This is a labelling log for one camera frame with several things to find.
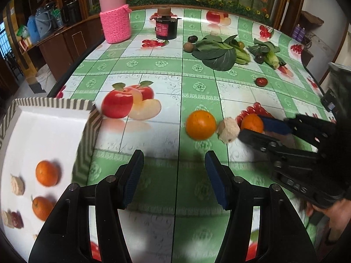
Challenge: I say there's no dark green leafy vegetable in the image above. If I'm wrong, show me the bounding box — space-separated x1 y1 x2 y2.
247 38 281 56

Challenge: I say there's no person's right hand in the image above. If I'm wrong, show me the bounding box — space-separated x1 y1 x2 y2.
305 197 351 242

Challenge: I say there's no bottle with pink knit sleeve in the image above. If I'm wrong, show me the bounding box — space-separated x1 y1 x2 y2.
99 0 132 44

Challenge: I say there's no white plastic bucket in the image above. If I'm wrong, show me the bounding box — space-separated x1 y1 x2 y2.
35 66 57 94

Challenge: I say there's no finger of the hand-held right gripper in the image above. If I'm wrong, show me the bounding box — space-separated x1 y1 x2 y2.
239 129 344 209
259 114 337 154

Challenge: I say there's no orange with stem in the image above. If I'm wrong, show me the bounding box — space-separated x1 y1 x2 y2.
31 195 55 221

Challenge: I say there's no green fruit-print tablecloth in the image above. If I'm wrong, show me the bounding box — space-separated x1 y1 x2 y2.
48 5 336 263

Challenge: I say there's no wooden sideboard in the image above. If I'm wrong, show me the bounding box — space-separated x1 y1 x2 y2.
19 14 105 88

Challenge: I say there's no dark red lidded jar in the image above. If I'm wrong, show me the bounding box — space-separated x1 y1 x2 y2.
155 7 182 40

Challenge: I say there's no wooden wall shelf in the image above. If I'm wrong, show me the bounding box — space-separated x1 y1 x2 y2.
300 11 324 28

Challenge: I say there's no black cooking pot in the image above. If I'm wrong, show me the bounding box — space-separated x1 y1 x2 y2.
61 0 82 26

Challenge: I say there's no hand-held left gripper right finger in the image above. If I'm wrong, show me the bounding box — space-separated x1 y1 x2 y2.
205 150 319 263

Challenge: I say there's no blue thermos jug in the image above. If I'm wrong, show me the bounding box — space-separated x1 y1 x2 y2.
27 15 40 44

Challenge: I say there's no corn cob with husk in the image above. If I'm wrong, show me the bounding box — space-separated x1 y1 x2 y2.
265 51 286 69

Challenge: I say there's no striped cardboard box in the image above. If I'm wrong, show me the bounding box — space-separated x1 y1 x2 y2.
0 98 103 263

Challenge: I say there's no green bok choy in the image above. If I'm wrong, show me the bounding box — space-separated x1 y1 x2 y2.
191 34 251 72

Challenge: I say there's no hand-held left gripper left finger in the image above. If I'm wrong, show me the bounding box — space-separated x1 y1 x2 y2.
28 149 144 263

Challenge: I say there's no black box device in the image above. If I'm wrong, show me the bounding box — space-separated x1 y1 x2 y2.
320 88 339 113

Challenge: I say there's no grey-blue kettle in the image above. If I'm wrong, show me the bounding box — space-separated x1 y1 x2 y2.
35 7 55 39

